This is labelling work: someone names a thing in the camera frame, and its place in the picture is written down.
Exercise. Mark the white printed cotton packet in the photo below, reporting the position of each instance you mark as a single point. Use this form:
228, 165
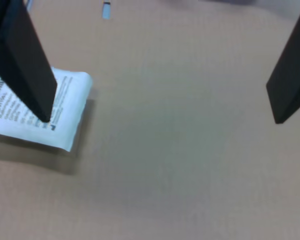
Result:
70, 112

